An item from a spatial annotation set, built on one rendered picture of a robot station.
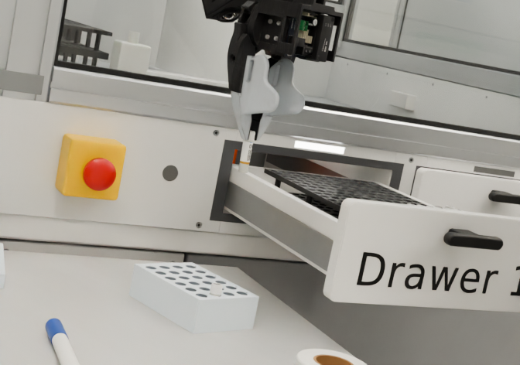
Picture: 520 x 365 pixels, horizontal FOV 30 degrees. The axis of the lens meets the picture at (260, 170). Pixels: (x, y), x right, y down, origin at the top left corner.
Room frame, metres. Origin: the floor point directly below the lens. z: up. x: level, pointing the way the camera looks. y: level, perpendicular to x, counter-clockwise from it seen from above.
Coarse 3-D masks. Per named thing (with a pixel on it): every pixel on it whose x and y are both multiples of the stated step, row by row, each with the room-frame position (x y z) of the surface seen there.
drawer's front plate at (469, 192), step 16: (416, 176) 1.43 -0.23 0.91; (432, 176) 1.43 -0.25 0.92; (448, 176) 1.44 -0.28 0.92; (464, 176) 1.46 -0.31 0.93; (480, 176) 1.47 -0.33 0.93; (416, 192) 1.43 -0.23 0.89; (432, 192) 1.43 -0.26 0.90; (448, 192) 1.45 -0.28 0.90; (464, 192) 1.46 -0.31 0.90; (480, 192) 1.47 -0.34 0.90; (512, 192) 1.50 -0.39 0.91; (464, 208) 1.46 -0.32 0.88; (480, 208) 1.48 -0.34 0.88; (496, 208) 1.49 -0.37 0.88; (512, 208) 1.50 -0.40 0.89
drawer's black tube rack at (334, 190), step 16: (272, 176) 1.28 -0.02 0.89; (288, 176) 1.27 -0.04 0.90; (304, 176) 1.31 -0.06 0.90; (320, 176) 1.34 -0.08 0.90; (288, 192) 1.33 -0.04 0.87; (304, 192) 1.20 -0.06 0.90; (320, 192) 1.20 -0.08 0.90; (336, 192) 1.22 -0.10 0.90; (352, 192) 1.26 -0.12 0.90; (368, 192) 1.28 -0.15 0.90; (384, 192) 1.30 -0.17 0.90; (320, 208) 1.25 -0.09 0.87; (336, 208) 1.13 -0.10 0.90
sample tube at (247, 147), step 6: (252, 132) 1.04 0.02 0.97; (252, 138) 1.04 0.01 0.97; (246, 144) 1.04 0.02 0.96; (252, 144) 1.04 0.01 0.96; (246, 150) 1.04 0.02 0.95; (246, 156) 1.04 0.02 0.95; (240, 162) 1.04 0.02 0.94; (246, 162) 1.04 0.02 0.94; (240, 168) 1.04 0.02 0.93; (246, 168) 1.04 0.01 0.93
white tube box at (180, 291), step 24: (144, 264) 1.07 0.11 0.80; (168, 264) 1.09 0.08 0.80; (192, 264) 1.12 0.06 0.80; (144, 288) 1.05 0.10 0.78; (168, 288) 1.02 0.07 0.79; (192, 288) 1.02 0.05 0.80; (240, 288) 1.05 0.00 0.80; (168, 312) 1.01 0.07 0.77; (192, 312) 0.98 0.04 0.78; (216, 312) 1.00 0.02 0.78; (240, 312) 1.02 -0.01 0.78
